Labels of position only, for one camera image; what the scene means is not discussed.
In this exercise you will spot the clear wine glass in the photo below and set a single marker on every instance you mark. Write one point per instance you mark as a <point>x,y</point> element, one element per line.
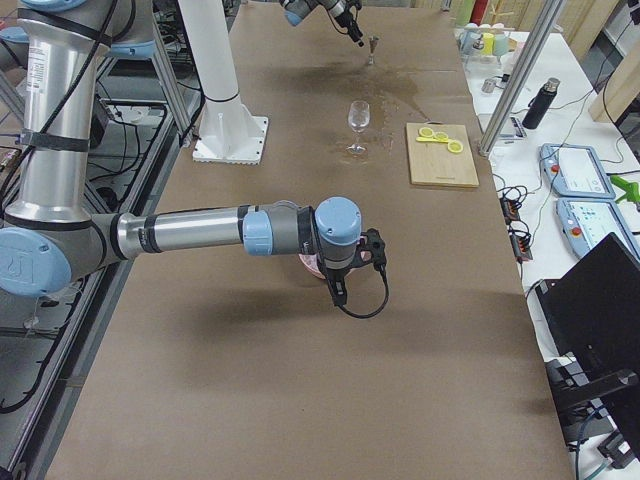
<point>358,120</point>

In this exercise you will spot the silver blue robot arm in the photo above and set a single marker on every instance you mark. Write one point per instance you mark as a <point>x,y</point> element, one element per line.
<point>49,240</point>
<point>296,11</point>

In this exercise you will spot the steel double jigger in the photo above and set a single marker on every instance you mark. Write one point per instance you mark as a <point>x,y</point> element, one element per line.
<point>373,42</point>

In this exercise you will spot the white camera stand base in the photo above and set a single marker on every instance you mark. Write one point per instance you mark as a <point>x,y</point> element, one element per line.
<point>228,132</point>

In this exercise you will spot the blue teach pendant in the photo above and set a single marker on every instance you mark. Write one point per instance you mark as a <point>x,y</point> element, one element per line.
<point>575,171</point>
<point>587,221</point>

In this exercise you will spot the black water bottle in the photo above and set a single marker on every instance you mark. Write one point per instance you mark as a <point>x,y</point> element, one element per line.
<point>541,103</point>

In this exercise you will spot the green handled reach grabber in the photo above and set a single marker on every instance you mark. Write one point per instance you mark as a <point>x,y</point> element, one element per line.
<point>630,189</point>

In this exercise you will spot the yellow plastic knife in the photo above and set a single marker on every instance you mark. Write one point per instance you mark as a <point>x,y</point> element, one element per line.
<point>422,139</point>

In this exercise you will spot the black monitor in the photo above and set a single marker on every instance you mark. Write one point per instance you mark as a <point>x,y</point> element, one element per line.
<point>593,310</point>

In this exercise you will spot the yellow cup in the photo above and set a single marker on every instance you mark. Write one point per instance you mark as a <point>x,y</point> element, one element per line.
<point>487,43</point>

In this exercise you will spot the pink bowl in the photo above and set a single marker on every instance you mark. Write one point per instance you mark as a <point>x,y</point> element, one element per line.
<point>311,265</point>

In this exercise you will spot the bamboo cutting board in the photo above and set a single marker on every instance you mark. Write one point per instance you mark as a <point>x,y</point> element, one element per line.
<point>431,164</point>

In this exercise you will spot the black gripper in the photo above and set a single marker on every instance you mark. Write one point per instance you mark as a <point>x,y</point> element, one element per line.
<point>334,277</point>
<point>344,19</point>

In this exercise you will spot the steel calibration weight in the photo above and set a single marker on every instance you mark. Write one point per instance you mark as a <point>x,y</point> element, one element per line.
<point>489,85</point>

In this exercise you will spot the aluminium frame post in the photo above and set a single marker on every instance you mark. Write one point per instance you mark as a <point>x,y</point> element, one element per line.
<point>535,42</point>

